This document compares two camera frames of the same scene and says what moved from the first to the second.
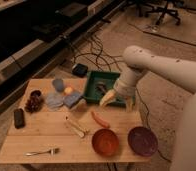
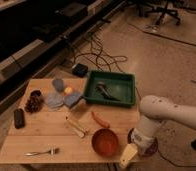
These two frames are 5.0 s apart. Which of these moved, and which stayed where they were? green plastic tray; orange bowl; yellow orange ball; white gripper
Moved: white gripper
Stayed: orange bowl; green plastic tray; yellow orange ball
